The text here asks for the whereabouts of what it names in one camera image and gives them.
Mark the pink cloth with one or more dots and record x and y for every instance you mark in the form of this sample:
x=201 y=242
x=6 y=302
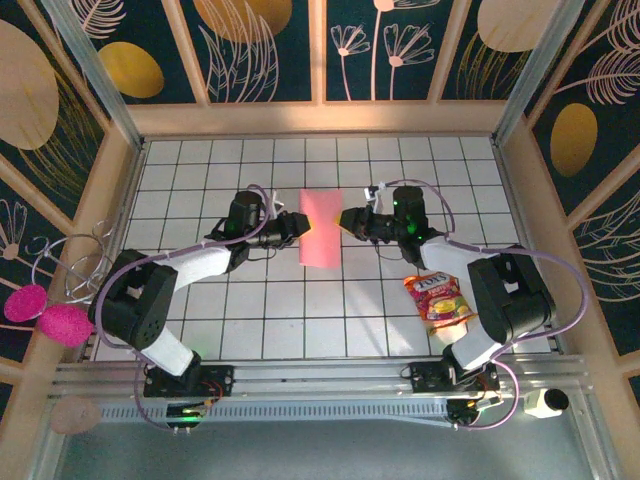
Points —
x=320 y=240

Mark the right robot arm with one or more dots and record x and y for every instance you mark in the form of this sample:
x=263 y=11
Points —
x=510 y=300

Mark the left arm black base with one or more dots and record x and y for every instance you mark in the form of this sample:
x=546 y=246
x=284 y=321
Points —
x=220 y=380

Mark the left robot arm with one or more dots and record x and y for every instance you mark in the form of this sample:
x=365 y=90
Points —
x=200 y=262

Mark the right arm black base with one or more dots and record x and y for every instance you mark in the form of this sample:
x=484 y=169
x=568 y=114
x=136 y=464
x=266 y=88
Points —
x=425 y=377

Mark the colourful candy bag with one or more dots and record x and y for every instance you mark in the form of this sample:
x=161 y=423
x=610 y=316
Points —
x=440 y=300

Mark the aluminium table edge strip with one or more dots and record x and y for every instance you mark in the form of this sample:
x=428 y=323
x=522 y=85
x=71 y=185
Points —
x=127 y=200
x=515 y=200

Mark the black control box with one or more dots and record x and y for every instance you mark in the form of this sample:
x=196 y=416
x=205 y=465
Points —
x=462 y=412
x=185 y=414

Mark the pink sponge ball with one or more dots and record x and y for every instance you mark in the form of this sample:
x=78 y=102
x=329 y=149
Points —
x=62 y=325

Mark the round wooden disc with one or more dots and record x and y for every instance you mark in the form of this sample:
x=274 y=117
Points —
x=75 y=415

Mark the aluminium mounting rail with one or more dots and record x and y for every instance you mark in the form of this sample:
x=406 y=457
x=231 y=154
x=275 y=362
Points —
x=320 y=380

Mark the aluminium corner post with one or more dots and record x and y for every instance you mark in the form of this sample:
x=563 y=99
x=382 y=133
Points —
x=535 y=65
x=95 y=70

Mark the small white camera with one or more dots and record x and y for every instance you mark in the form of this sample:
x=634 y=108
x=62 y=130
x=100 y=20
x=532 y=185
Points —
x=537 y=405

